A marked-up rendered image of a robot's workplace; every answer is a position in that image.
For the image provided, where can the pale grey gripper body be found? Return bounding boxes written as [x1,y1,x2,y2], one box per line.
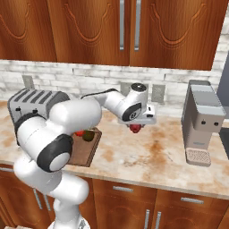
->
[117,116,157,126]

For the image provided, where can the red bell pepper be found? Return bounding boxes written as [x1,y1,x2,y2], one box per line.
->
[129,123,143,134]

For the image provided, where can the dark green avocado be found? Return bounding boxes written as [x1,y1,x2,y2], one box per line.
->
[82,130,96,142]

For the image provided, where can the brown wooden cutting board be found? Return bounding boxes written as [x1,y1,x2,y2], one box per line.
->
[66,127,103,168]

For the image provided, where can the grey coffee machine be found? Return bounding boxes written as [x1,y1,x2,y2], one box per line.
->
[181,79,227,167]

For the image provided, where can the brown wooden drawer front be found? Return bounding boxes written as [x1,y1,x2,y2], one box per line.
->
[91,177,158,208]
[0,163,23,187]
[154,189,229,219]

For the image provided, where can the black hob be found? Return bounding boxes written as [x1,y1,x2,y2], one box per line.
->
[218,127,229,160]

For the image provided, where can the grey appliance panel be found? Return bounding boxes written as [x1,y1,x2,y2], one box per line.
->
[216,49,229,107]

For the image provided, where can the silver four-slot toaster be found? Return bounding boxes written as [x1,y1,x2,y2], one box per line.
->
[6,88,72,147]

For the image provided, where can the grey wall outlet plate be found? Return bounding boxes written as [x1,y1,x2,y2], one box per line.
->
[21,74,36,90]
[151,83,166,105]
[120,81,132,98]

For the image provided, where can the silver drawer handle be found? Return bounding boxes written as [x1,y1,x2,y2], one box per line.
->
[0,166,14,174]
[112,185,135,193]
[180,196,205,206]

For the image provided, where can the brown wooden wall cupboard door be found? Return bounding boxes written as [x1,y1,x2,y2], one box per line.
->
[47,0,131,67]
[0,0,58,63]
[129,0,229,72]

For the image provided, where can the silver wall cupboard handle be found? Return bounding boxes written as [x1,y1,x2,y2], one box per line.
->
[119,0,125,52]
[134,0,141,52]

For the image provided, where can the silver base cupboard handle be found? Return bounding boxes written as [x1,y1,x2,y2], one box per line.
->
[154,210,162,229]
[32,188,44,211]
[43,194,52,212]
[143,208,151,229]

